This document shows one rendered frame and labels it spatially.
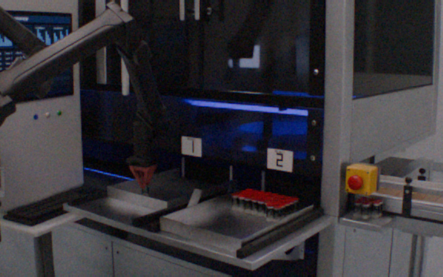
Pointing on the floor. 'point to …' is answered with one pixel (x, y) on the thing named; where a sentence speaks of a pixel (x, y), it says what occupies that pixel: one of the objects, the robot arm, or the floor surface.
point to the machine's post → (336, 133)
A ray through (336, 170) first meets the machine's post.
